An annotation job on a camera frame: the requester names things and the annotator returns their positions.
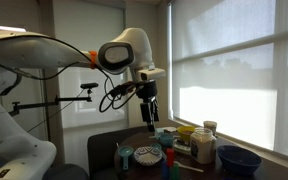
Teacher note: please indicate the dark upholstered chair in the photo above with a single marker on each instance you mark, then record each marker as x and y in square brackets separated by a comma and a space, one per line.
[100, 153]

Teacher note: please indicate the dark blue bowl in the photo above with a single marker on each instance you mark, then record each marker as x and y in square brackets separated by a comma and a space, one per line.
[239, 160]

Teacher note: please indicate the black camera on stand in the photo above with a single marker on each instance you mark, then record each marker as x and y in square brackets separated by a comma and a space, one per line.
[89, 85]

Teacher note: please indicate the blue block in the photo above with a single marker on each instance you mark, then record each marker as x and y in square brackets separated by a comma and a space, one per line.
[165, 172]

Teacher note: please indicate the grey round seat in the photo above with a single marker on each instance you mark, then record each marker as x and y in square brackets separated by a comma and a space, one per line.
[67, 172]

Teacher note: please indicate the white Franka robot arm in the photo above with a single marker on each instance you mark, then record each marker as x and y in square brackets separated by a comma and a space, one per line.
[34, 50]

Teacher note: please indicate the large teal measuring cup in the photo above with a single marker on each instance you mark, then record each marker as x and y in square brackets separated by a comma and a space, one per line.
[125, 151]

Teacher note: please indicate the white roller blind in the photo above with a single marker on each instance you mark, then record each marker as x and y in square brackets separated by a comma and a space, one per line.
[77, 20]
[224, 66]

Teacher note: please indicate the green block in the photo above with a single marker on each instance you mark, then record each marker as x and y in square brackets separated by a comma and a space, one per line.
[174, 172]

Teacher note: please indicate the small white box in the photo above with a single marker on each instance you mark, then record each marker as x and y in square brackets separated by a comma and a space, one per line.
[181, 147]

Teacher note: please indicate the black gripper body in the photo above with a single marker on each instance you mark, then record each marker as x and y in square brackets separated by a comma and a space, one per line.
[147, 90]

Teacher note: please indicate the blue patterned white plate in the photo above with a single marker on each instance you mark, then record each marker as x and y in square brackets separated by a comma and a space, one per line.
[147, 156]

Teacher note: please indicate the yellow bowl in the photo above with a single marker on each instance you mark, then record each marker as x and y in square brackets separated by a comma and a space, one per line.
[185, 132]

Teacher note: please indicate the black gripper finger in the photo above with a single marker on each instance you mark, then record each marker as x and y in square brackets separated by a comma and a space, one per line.
[155, 111]
[145, 115]

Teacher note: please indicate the clear jar white contents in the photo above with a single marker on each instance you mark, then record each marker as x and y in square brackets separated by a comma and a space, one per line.
[203, 146]

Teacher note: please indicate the small teal measuring cup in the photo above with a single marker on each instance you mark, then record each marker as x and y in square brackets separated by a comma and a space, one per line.
[156, 146]

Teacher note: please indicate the fluorescent ceiling light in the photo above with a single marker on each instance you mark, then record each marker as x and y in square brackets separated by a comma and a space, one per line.
[4, 28]

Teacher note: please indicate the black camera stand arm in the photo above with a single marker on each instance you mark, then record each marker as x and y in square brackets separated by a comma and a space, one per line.
[67, 99]

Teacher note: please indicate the white plastic spoon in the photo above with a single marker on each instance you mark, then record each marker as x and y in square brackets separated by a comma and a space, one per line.
[189, 167]

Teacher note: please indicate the white paper sheet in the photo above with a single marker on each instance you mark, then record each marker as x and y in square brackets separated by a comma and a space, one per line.
[169, 129]

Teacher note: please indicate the medium teal measuring cup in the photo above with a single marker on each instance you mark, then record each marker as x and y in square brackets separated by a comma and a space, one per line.
[166, 139]

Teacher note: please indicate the light blue cup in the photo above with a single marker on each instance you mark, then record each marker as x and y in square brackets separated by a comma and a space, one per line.
[160, 132]

